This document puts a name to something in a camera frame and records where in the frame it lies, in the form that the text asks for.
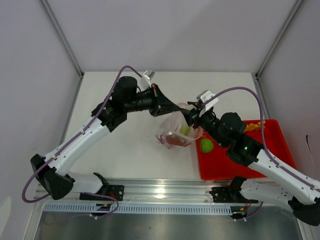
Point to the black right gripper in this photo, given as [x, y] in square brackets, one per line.
[195, 115]

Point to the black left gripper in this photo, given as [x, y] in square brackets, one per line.
[161, 104]

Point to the green celery stalk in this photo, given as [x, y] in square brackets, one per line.
[185, 130]

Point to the clear zip top bag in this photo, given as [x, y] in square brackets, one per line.
[172, 124]

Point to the orange toy food piece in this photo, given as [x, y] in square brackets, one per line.
[251, 127]

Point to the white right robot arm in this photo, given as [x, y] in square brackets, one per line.
[297, 192]

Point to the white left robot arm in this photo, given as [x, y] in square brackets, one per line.
[52, 171]

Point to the green bumpy custard apple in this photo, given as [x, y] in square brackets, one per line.
[206, 145]

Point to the red plastic tray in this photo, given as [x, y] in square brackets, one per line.
[216, 166]

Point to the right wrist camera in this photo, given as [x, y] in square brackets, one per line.
[207, 101]

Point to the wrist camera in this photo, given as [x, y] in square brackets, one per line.
[145, 80]
[207, 101]

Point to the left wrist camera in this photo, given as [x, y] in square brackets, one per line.
[145, 80]

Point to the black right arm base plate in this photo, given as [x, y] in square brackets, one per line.
[224, 194]

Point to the aluminium rail frame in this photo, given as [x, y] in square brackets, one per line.
[143, 191]

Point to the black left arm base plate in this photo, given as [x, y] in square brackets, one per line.
[113, 191]

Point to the left aluminium corner post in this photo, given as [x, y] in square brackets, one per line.
[56, 27]

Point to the aluminium corner post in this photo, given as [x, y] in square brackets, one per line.
[283, 31]
[56, 27]

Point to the white slotted cable duct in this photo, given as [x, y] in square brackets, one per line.
[132, 208]

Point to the right aluminium corner post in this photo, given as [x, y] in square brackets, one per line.
[283, 31]

